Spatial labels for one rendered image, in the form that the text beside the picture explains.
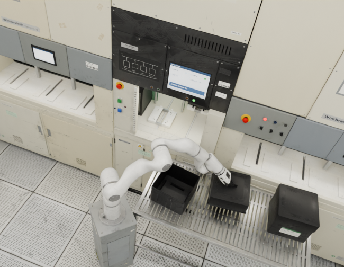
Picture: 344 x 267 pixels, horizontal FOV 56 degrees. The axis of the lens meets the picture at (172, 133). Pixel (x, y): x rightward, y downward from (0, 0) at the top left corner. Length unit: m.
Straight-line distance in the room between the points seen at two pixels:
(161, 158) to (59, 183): 1.83
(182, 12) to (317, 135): 1.18
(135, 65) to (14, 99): 1.42
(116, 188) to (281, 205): 1.16
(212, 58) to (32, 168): 2.40
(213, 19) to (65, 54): 1.16
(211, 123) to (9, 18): 1.66
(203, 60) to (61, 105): 1.51
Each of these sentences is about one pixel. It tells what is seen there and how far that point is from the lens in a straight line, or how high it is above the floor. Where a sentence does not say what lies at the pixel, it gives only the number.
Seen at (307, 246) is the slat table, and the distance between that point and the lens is 2.69.
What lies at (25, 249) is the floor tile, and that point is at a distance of 3.31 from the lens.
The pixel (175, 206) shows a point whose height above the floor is 0.84.
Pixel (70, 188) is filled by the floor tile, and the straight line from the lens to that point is 3.55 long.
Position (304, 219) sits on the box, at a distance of 2.47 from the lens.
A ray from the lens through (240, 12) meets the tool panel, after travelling 1.95.
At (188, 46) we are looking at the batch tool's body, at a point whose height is 1.83.
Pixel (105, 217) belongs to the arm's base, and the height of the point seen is 0.77.
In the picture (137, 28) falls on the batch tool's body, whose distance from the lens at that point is 2.19.
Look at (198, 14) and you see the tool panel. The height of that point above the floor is 2.05.
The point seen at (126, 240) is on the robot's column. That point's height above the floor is 0.54.
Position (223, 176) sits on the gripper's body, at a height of 1.08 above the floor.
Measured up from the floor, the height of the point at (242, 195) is 0.95.
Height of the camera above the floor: 2.91
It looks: 46 degrees down
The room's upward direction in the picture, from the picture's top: 9 degrees clockwise
